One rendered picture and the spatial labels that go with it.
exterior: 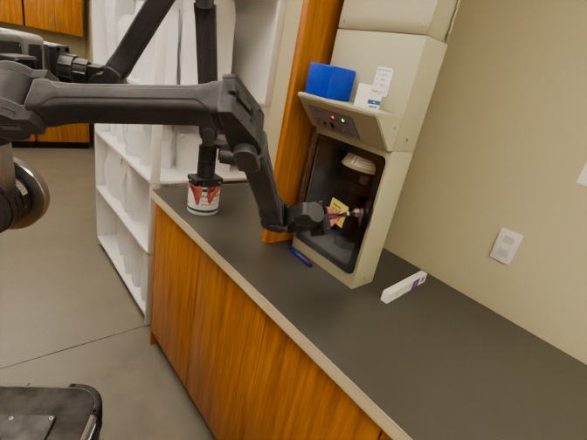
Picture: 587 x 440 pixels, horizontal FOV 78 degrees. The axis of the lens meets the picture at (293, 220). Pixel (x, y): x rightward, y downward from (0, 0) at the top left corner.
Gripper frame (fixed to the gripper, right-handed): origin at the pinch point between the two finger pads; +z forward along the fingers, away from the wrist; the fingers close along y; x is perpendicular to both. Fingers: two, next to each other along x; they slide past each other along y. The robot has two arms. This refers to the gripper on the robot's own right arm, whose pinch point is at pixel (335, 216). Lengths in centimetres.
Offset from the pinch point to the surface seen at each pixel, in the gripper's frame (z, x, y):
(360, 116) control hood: -5.0, -20.1, 24.8
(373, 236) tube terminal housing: 8.7, -6.2, -8.3
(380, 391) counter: -20, -23, -42
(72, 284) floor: -50, 202, -11
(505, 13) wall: 49, -42, 55
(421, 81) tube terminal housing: 9.2, -31.2, 31.4
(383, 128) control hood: -2.0, -24.4, 20.1
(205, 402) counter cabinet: -23, 74, -68
